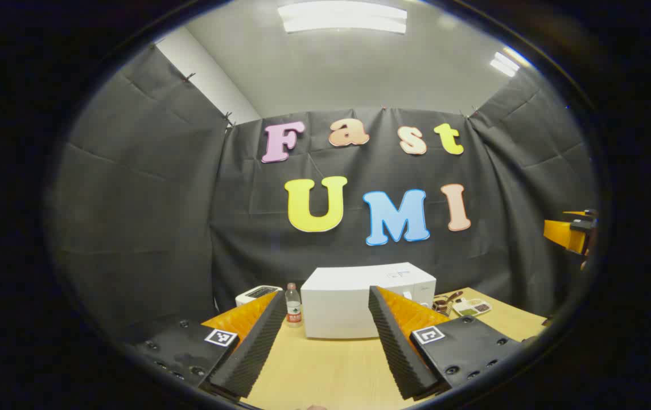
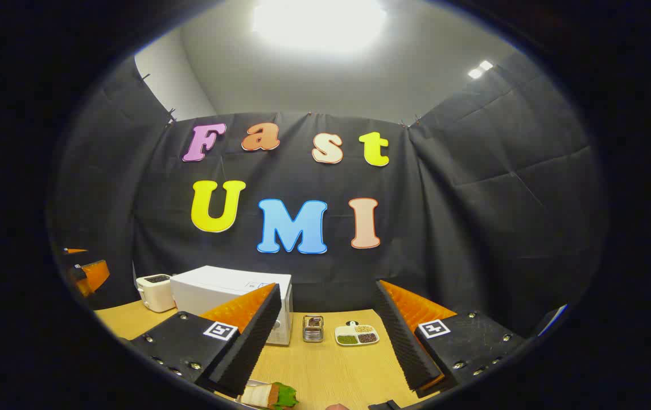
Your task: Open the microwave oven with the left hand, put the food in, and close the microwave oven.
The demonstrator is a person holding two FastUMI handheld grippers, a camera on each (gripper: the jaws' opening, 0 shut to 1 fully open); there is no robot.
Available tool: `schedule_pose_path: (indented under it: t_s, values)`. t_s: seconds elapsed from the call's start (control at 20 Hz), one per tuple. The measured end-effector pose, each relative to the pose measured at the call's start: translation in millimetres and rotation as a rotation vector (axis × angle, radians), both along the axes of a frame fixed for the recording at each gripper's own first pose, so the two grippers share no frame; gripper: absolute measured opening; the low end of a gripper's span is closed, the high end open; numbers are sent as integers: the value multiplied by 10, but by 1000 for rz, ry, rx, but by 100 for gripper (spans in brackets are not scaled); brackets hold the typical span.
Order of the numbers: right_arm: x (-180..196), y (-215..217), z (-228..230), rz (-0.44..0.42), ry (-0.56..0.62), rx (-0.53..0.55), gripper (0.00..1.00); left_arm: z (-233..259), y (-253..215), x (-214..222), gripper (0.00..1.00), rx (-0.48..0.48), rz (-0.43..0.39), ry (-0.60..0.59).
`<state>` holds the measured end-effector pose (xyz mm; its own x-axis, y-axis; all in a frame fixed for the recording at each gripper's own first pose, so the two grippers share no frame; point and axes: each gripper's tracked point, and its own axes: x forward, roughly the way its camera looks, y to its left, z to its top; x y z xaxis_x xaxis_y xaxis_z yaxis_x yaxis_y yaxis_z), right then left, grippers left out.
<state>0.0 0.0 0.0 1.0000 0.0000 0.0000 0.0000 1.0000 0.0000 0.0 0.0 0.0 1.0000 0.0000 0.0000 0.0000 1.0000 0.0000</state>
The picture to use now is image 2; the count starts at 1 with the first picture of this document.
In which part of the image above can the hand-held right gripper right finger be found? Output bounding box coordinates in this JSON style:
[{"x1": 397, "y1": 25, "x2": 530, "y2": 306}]
[{"x1": 372, "y1": 279, "x2": 525, "y2": 399}]

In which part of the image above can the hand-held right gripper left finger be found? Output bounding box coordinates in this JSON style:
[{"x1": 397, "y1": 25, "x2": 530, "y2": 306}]
[{"x1": 129, "y1": 283, "x2": 282, "y2": 398}]

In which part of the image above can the sandwich with lettuce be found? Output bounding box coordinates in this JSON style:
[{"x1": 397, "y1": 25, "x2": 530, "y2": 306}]
[{"x1": 240, "y1": 382, "x2": 299, "y2": 409}]

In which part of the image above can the white microwave oven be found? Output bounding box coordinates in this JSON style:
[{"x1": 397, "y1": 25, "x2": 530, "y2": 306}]
[{"x1": 170, "y1": 265, "x2": 294, "y2": 346}]

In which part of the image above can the white divided plate of beans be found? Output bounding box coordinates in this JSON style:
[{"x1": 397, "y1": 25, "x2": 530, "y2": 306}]
[{"x1": 335, "y1": 321, "x2": 380, "y2": 347}]

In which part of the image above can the white toaster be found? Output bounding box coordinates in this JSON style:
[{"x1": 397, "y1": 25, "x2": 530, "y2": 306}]
[{"x1": 136, "y1": 273, "x2": 177, "y2": 313}]

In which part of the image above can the large ceiling light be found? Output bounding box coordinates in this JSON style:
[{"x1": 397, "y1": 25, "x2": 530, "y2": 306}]
[{"x1": 253, "y1": 0, "x2": 388, "y2": 55}]

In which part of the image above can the metal wire utensil holder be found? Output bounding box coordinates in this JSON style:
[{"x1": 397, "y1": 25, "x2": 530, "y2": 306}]
[{"x1": 302, "y1": 315, "x2": 325, "y2": 343}]

